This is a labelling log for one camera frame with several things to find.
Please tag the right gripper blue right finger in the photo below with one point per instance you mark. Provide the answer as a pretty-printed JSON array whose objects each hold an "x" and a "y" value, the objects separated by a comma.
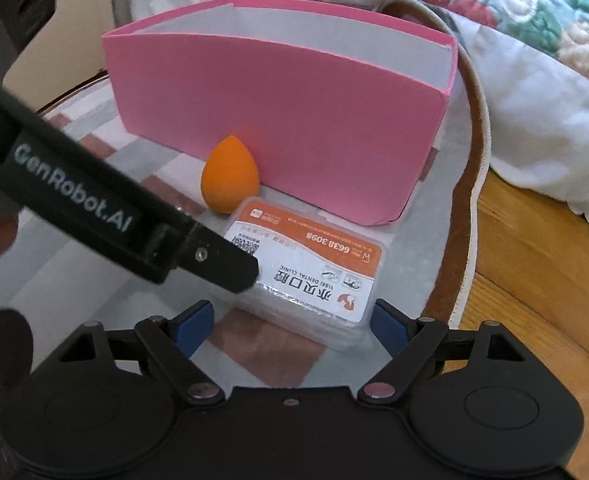
[{"x": 412, "y": 344}]

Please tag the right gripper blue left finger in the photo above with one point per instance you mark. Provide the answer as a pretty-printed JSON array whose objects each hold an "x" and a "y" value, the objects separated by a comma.
[{"x": 169, "y": 345}]

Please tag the clear floss pick box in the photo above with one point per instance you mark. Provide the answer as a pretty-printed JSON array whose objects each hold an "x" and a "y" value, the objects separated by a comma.
[{"x": 315, "y": 279}]

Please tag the orange makeup sponge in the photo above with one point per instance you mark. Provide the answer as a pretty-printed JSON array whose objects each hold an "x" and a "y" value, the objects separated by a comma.
[{"x": 229, "y": 177}]

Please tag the checkered cartoon rug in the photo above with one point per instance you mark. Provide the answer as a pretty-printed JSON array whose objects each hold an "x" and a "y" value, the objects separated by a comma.
[{"x": 458, "y": 252}]

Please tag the beige wooden cabinet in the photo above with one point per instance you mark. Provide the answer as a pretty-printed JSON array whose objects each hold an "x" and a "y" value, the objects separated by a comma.
[{"x": 65, "y": 53}]

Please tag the pink cardboard box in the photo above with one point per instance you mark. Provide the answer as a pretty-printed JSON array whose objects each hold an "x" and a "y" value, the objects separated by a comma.
[{"x": 338, "y": 106}]

